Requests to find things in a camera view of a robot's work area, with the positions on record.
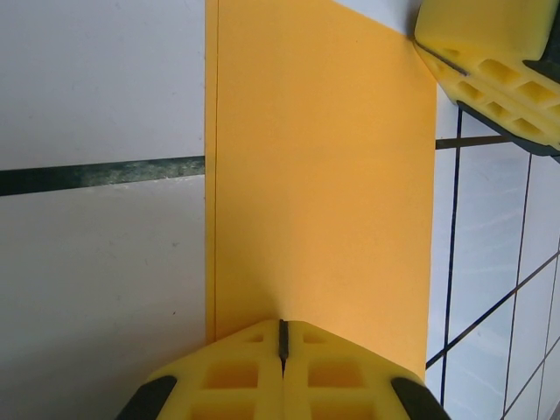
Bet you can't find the yellow cloth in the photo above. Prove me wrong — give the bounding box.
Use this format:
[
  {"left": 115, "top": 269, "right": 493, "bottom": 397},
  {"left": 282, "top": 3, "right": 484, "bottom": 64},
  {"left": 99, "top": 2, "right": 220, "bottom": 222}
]
[{"left": 203, "top": 0, "right": 438, "bottom": 382}]

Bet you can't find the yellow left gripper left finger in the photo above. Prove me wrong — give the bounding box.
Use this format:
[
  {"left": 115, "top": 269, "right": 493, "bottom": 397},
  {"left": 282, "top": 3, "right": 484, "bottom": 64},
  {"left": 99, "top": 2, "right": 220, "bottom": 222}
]
[{"left": 115, "top": 318, "right": 284, "bottom": 420}]

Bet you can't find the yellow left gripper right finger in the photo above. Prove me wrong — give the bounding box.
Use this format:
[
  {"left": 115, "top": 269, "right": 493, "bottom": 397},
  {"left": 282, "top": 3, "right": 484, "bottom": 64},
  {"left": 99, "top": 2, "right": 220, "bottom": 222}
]
[{"left": 279, "top": 318, "right": 448, "bottom": 420}]

